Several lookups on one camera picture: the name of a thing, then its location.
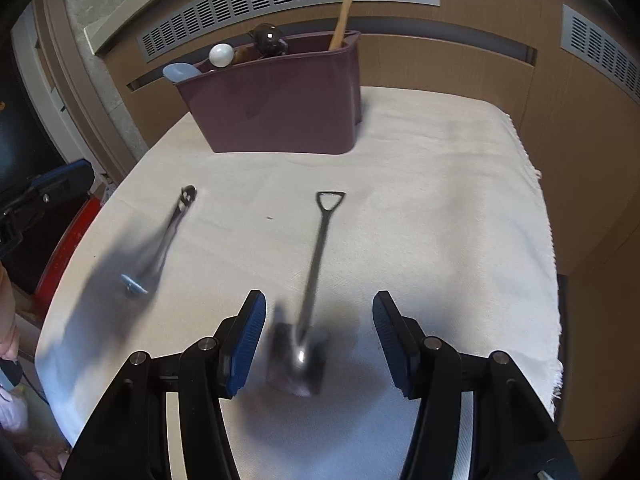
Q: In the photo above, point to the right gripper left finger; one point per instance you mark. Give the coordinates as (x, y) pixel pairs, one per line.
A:
(239, 342)

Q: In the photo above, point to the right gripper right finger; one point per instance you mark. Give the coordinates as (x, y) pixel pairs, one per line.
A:
(401, 347)

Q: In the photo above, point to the black shovel-handle spoon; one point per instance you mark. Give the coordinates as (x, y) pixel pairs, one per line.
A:
(298, 351)

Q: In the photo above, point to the black handled small spoon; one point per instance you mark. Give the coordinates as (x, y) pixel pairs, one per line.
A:
(144, 280)

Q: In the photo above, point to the brown wooden spoon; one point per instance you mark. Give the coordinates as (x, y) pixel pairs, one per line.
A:
(244, 54)

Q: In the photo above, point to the wooden chopstick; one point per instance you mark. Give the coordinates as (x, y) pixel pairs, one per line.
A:
(340, 28)

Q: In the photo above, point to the black ladle spoon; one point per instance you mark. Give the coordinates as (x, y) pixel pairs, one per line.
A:
(268, 40)

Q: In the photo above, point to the person's left hand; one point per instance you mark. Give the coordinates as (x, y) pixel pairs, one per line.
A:
(9, 334)

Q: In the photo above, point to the red box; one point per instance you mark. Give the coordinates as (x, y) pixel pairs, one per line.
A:
(63, 252)

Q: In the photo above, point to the white table cloth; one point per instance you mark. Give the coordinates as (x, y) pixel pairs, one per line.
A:
(443, 209)

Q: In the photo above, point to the maroon plastic utensil caddy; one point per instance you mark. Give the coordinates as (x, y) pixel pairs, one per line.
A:
(306, 101)

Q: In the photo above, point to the small silver vent grille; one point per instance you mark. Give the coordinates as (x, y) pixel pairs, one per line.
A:
(591, 44)

